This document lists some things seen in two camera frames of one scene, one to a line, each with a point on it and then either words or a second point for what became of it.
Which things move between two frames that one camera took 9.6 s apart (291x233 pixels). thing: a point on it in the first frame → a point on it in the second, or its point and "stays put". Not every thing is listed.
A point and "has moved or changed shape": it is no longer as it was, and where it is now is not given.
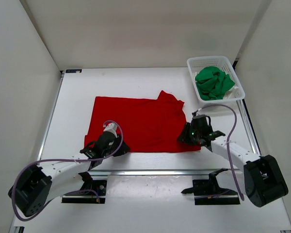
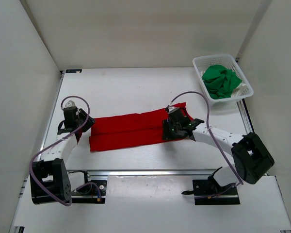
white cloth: (230, 93) → (238, 91)
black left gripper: (123, 149) → (90, 122)
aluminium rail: (156, 172) stays put
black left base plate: (92, 191) stays put
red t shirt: (148, 125) has moved or changed shape
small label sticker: (73, 71) stays put
